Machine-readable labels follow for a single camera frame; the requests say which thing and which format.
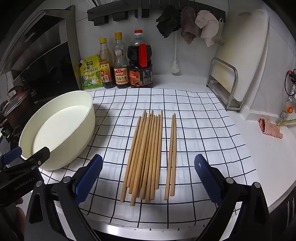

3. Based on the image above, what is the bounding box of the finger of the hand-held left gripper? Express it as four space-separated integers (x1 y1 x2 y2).
0 146 23 167
14 147 51 173

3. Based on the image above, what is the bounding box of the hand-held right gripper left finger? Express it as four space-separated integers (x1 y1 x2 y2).
24 154 103 241

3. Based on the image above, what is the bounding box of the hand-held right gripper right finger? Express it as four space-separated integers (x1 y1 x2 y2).
194 153 271 241

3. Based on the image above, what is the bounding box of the white round basin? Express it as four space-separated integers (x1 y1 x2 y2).
18 90 96 171

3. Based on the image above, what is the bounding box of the single wooden chopstick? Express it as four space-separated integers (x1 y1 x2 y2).
164 114 175 201
170 113 177 197

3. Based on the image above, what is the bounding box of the pile of wooden chopsticks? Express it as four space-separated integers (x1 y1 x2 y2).
120 110 164 207

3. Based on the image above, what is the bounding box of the person's left hand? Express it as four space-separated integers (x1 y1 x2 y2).
9 197 27 234

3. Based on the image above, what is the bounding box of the brown saucepan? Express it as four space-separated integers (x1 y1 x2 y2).
7 100 34 131

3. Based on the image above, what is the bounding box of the white black checked cloth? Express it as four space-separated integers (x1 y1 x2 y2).
38 89 257 230

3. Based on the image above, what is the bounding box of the glass pot lid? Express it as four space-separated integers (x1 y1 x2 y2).
3 90 30 116

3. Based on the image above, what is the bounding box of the pink striped rag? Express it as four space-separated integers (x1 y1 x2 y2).
258 117 284 139

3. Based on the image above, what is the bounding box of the steel cutting board rack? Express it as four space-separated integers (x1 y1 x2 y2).
206 57 246 112

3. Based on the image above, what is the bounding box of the yellow seasoning pouch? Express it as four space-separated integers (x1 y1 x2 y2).
80 54 103 90

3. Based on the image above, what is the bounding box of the black steel range hood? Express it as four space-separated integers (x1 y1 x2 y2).
0 5 80 91

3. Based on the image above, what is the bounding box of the clear yellow cap sauce bottle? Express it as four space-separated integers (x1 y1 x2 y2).
113 32 130 89

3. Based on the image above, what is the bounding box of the yellow cap vinegar bottle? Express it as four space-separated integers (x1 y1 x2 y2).
98 38 116 89

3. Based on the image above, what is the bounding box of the metal water valve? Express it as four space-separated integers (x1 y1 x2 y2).
279 91 296 127

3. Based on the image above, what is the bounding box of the large red cap soy bottle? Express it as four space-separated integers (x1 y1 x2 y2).
127 29 154 88

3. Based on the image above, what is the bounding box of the white bottle brush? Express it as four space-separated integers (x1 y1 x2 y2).
171 32 181 75

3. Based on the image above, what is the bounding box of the white cutting board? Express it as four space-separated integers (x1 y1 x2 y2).
214 9 270 102

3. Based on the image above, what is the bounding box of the brown hanging cloth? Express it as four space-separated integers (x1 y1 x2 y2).
180 6 200 45

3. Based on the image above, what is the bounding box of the black cable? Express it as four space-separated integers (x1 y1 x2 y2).
284 69 296 96

